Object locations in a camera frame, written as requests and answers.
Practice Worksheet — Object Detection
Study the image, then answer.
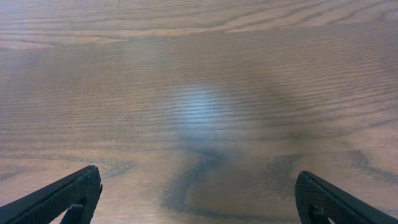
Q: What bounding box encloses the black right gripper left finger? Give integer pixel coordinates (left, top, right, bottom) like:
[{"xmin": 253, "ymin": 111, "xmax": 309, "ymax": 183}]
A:
[{"xmin": 1, "ymin": 165, "xmax": 103, "ymax": 224}]

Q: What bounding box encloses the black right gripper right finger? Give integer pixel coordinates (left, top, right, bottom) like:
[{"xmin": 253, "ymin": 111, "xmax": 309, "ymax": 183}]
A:
[{"xmin": 295, "ymin": 170, "xmax": 397, "ymax": 224}]

